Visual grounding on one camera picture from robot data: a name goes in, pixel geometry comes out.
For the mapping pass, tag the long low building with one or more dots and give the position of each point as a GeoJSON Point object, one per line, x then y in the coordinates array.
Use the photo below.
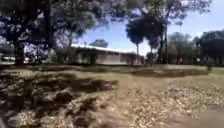
{"type": "Point", "coordinates": [106, 56]}

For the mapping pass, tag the palm tree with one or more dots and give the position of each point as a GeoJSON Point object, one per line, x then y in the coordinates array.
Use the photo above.
{"type": "Point", "coordinates": [136, 31]}

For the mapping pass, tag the tall tree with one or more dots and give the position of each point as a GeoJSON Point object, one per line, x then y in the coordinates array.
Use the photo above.
{"type": "Point", "coordinates": [164, 43]}

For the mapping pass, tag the large tree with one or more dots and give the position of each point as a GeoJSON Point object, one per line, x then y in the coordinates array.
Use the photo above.
{"type": "Point", "coordinates": [18, 53]}

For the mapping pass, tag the row of trees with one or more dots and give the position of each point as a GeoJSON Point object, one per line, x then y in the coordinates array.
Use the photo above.
{"type": "Point", "coordinates": [208, 45]}

